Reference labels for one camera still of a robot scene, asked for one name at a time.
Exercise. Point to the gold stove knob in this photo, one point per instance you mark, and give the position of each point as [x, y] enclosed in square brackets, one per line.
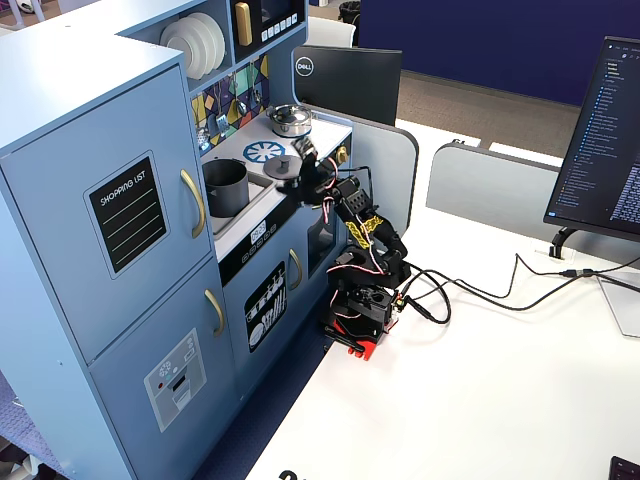
[342, 154]

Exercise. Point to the gray round pot lid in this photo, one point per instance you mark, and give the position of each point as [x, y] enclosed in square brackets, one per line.
[281, 167]

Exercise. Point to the steel toy spatula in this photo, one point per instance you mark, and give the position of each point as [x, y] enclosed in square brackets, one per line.
[222, 120]

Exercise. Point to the steel toy ladle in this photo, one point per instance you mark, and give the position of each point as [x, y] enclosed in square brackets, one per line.
[241, 106]

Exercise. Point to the steel toy skimmer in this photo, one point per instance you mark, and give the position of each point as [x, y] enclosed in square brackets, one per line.
[202, 134]

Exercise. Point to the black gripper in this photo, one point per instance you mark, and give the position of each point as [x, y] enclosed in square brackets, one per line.
[311, 172]

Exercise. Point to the dark gray pot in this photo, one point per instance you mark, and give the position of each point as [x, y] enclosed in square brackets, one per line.
[227, 192]

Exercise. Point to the white chair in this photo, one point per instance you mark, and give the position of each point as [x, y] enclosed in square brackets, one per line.
[330, 32]

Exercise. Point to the white toy plate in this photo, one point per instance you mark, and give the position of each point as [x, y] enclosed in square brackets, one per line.
[220, 35]
[206, 37]
[179, 42]

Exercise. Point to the monitor with lit screen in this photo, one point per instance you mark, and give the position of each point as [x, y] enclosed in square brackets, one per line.
[600, 150]

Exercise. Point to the red robot base clamp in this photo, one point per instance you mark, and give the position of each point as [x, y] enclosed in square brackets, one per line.
[367, 345]

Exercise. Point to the gray desk divider panel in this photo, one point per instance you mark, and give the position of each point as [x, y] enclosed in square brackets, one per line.
[500, 190]
[385, 170]

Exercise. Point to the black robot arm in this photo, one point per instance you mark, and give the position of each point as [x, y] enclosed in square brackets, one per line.
[390, 250]

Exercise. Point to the blue toy kitchen cabinet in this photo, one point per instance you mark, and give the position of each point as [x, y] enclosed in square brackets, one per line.
[75, 150]

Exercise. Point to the black shopping list board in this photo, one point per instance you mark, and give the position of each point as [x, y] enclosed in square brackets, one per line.
[127, 215]

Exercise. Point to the silver monitor base plate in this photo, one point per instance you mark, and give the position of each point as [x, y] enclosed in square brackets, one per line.
[622, 305]

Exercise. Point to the black keyboard corner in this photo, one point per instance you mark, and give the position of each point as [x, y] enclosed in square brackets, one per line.
[626, 469]

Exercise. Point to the black Dell monitor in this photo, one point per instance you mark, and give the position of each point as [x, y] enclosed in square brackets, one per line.
[350, 82]

